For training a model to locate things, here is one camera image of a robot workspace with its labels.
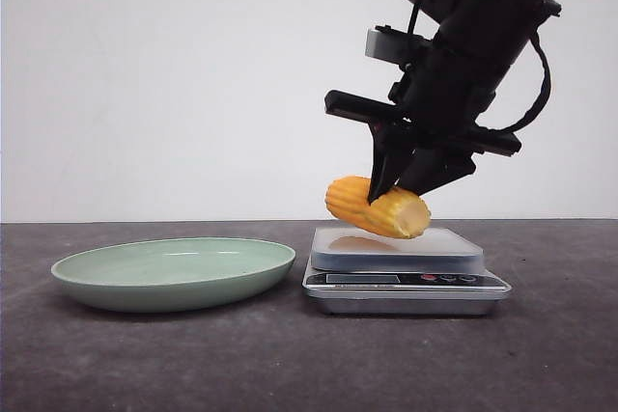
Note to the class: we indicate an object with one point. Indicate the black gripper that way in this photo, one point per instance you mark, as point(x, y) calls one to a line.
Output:
point(424, 136)

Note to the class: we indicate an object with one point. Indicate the yellow corn cob piece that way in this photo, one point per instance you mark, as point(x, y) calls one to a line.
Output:
point(397, 213)

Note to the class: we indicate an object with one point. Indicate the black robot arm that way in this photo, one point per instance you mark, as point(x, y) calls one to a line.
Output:
point(481, 26)

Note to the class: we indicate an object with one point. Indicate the silver digital kitchen scale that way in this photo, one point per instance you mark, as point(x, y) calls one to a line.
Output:
point(439, 273)

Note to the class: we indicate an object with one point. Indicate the green shallow plate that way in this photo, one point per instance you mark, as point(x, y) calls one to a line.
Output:
point(173, 275)

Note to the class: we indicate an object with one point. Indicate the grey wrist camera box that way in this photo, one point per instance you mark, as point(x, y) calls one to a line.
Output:
point(393, 46)

